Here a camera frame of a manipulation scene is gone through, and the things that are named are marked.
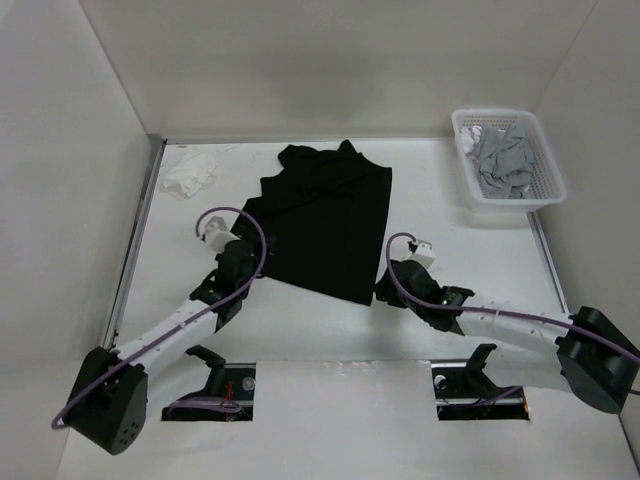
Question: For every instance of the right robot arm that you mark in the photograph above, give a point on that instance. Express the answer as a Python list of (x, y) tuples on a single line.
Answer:
[(584, 353)]

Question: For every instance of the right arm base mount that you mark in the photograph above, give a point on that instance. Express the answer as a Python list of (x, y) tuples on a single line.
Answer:
[(463, 391)]

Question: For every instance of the white folded tank top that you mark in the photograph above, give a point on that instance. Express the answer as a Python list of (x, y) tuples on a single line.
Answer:
[(193, 173)]

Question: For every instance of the pale pink tank top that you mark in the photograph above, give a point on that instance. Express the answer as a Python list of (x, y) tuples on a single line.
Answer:
[(470, 137)]

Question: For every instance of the black tank top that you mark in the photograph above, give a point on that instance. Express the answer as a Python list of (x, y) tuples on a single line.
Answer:
[(324, 216)]

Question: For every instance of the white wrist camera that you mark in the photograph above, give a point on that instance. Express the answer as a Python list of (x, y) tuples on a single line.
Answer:
[(217, 235), (422, 252)]

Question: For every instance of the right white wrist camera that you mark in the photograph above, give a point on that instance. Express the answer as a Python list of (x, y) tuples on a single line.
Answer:
[(422, 252)]

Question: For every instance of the grey tank top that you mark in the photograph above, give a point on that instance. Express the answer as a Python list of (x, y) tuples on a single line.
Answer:
[(505, 162)]

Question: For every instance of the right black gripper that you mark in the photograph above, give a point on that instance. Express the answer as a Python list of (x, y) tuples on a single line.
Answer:
[(384, 293)]

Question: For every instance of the white plastic basket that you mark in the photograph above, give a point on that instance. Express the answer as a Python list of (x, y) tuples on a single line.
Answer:
[(547, 185)]

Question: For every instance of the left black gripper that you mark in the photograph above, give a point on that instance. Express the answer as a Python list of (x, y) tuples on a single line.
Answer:
[(255, 253)]

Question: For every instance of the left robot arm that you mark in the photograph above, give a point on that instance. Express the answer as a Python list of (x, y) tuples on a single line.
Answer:
[(109, 399)]

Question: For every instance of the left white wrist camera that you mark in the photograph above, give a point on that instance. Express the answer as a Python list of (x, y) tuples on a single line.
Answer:
[(217, 235)]

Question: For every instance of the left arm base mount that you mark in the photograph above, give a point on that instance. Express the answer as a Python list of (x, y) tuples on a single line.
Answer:
[(227, 396)]

